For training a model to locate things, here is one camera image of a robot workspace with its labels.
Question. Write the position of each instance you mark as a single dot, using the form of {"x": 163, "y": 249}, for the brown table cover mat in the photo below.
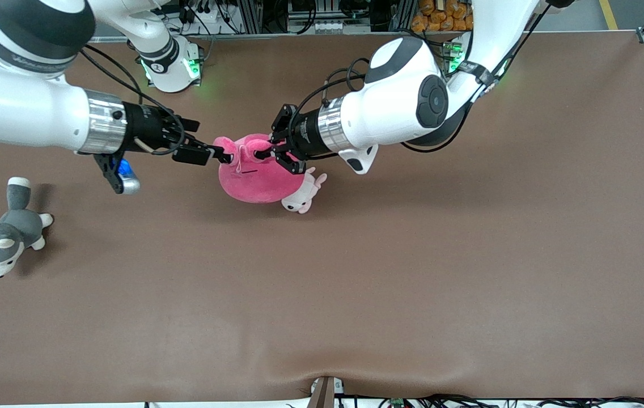
{"x": 322, "y": 294}

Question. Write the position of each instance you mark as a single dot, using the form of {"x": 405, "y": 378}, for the white power strip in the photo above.
{"x": 333, "y": 26}

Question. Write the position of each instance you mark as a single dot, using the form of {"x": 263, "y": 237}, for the round pink plush toy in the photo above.
{"x": 254, "y": 181}

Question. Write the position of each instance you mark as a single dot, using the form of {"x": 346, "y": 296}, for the small green connector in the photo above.
{"x": 397, "y": 403}

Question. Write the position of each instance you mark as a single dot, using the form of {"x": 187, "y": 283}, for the pale pink white plush toy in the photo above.
{"x": 301, "y": 199}

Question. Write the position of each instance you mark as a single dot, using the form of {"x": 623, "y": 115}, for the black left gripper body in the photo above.
{"x": 303, "y": 137}

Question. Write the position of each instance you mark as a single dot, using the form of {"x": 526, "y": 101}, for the grey white husky plush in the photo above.
{"x": 10, "y": 232}

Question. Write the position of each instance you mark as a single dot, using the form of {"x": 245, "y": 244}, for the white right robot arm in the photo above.
{"x": 16, "y": 107}

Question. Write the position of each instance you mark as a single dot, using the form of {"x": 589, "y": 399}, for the silver table edge rail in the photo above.
{"x": 299, "y": 36}

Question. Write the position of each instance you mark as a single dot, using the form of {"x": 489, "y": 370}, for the white post bracket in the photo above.
{"x": 339, "y": 386}

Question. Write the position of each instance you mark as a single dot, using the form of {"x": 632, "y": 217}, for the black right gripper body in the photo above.
{"x": 143, "y": 127}

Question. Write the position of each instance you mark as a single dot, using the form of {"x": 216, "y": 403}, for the orange snack bag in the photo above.
{"x": 441, "y": 17}

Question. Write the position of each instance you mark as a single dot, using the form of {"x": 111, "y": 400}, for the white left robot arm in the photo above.
{"x": 395, "y": 105}

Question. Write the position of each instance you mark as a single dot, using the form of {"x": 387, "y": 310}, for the brown camera post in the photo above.
{"x": 322, "y": 394}

